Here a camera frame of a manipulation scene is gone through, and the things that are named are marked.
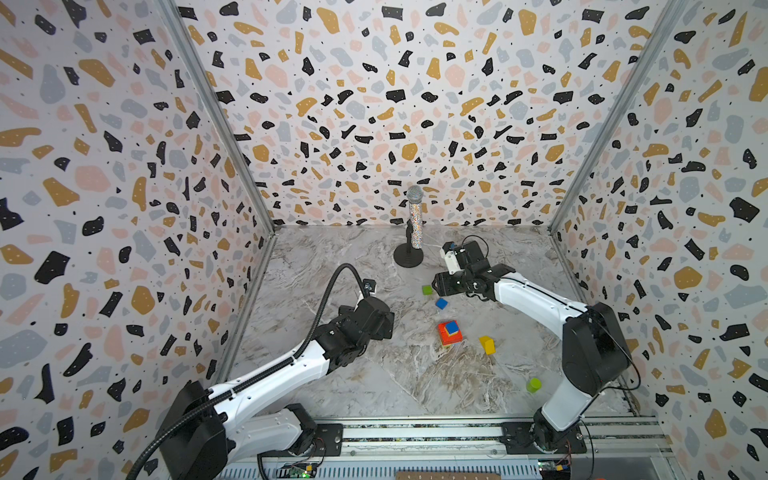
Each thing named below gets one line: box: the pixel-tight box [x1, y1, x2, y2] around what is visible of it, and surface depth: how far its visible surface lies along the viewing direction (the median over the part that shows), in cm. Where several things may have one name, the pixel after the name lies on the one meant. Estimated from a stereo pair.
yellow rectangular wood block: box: [479, 336, 497, 355], surface depth 91 cm
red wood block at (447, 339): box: [437, 320, 463, 346], surface depth 91 cm
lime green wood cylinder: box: [526, 377, 543, 394], surface depth 83 cm
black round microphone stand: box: [393, 219, 424, 268], surface depth 114 cm
